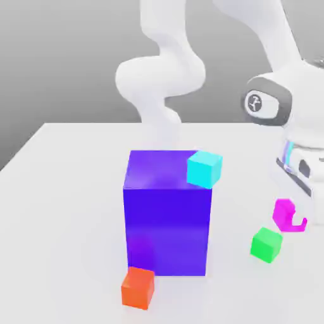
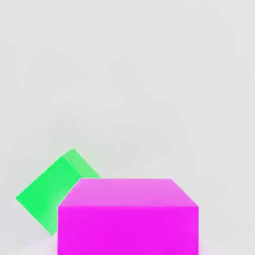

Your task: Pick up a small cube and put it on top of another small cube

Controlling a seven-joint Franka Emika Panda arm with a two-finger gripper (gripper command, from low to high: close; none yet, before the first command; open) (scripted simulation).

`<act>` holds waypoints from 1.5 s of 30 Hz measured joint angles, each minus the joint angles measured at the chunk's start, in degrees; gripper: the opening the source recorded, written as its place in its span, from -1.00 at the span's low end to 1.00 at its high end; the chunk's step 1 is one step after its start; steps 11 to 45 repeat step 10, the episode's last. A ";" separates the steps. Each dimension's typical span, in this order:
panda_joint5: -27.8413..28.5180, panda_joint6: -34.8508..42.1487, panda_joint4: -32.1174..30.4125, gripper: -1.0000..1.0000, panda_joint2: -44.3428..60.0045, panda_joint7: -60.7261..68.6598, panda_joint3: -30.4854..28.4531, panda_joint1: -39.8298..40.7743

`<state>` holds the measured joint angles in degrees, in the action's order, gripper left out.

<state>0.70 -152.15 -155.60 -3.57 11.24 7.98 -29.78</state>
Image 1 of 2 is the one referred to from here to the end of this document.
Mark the small green cube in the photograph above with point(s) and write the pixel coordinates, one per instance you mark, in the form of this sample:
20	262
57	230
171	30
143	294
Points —
265	245

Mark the large purple box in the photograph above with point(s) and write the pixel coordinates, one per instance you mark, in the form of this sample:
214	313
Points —
165	227

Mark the small magenta cube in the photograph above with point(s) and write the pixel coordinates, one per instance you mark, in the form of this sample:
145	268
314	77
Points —
282	215

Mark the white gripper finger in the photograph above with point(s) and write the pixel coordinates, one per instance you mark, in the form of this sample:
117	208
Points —
299	214

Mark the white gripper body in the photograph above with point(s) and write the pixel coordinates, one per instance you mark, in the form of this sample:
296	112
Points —
314	207

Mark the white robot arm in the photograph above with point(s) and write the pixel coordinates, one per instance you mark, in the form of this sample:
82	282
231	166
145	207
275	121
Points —
162	76

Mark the small cyan cube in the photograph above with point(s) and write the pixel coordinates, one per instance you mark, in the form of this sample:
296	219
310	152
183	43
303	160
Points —
202	169

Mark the small orange cube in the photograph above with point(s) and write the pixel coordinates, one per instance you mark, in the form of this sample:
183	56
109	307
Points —
137	288

